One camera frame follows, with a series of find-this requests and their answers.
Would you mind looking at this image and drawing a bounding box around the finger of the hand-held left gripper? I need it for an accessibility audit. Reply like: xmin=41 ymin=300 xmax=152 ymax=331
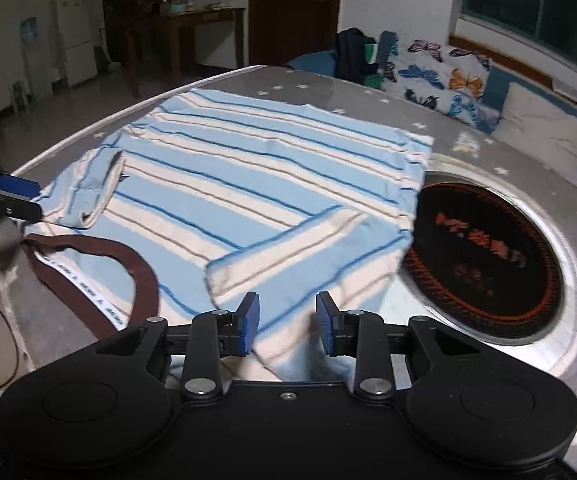
xmin=0 ymin=157 xmax=40 ymax=197
xmin=0 ymin=195 xmax=45 ymax=227

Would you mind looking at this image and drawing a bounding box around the dark backpack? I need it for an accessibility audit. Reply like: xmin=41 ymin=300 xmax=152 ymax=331
xmin=335 ymin=27 xmax=386 ymax=88

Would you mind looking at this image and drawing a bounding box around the small green stool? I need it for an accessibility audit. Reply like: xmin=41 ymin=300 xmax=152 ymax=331
xmin=11 ymin=80 xmax=32 ymax=112

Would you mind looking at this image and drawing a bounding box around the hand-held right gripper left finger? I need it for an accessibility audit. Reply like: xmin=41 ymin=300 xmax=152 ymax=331
xmin=96 ymin=291 xmax=260 ymax=402

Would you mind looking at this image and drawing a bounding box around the dark wooden shelf cabinet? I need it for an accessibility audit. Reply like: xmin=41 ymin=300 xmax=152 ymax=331
xmin=101 ymin=0 xmax=192 ymax=61

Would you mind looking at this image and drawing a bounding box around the blue white striped shirt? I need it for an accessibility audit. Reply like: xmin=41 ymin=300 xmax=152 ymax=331
xmin=21 ymin=89 xmax=434 ymax=381

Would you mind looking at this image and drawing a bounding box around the beige pillow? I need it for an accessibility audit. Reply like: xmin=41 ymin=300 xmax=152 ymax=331
xmin=491 ymin=82 xmax=577 ymax=171

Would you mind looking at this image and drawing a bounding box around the grey book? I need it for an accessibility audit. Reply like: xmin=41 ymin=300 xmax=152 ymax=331
xmin=551 ymin=77 xmax=577 ymax=108

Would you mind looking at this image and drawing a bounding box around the white refrigerator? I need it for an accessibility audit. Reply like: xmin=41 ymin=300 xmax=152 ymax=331
xmin=56 ymin=0 xmax=94 ymax=87

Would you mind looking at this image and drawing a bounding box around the blue sofa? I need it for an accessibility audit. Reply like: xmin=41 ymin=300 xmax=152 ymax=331
xmin=286 ymin=30 xmax=577 ymax=196

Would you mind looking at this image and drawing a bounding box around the large butterfly print cushion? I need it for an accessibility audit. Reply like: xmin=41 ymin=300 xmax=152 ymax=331
xmin=381 ymin=32 xmax=499 ymax=133

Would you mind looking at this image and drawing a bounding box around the black round induction cooker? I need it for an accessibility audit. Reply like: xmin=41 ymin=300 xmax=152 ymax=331
xmin=401 ymin=182 xmax=564 ymax=347

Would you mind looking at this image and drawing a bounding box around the brown wooden desk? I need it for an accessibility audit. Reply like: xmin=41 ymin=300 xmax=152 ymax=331
xmin=161 ymin=6 xmax=246 ymax=83

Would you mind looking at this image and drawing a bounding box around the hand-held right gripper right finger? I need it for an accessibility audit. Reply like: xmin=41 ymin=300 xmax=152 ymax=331
xmin=315 ymin=291 xmax=469 ymax=402

